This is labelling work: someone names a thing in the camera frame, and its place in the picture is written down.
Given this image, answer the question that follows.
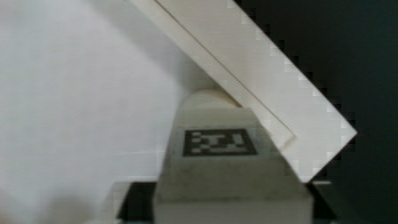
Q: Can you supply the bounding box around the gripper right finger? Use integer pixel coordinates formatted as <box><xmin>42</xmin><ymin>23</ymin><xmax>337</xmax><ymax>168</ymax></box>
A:
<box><xmin>308</xmin><ymin>183</ymin><xmax>338</xmax><ymax>224</ymax></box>

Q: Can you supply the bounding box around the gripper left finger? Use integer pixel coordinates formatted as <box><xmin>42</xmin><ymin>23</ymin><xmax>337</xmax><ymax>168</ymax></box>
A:
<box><xmin>109</xmin><ymin>181</ymin><xmax>157</xmax><ymax>224</ymax></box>

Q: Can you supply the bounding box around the white table leg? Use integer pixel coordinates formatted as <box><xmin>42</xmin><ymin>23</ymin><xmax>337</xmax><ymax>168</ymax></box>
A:
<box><xmin>154</xmin><ymin>90</ymin><xmax>313</xmax><ymax>224</ymax></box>

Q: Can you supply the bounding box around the white square table top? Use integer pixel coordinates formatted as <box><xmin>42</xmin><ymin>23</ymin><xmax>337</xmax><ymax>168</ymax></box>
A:
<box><xmin>0</xmin><ymin>0</ymin><xmax>356</xmax><ymax>224</ymax></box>

